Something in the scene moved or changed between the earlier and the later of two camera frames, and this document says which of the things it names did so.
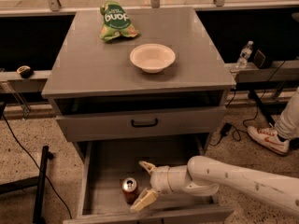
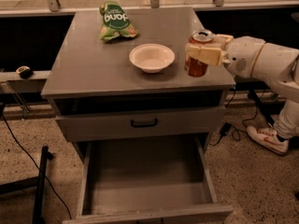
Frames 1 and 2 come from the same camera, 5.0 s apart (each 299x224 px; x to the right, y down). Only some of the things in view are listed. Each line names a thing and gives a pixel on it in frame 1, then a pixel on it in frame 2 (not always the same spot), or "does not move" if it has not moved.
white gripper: (159, 178) → (243, 56)
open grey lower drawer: (108, 163) does not move
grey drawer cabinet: (99, 95) does not move
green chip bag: (116, 22) does not move
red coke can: (129, 188) → (193, 66)
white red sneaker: (268, 138) does not move
